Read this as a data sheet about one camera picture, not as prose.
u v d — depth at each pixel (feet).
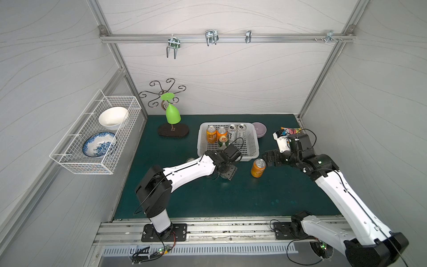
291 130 3.53
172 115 3.04
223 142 3.04
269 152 2.17
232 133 3.13
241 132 3.14
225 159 2.05
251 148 3.11
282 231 2.41
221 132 3.22
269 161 2.17
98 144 2.13
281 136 2.13
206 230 2.46
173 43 2.57
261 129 3.57
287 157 2.01
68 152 1.85
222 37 2.56
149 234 2.36
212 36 2.51
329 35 2.51
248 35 2.40
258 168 2.76
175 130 3.65
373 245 1.22
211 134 3.23
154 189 1.42
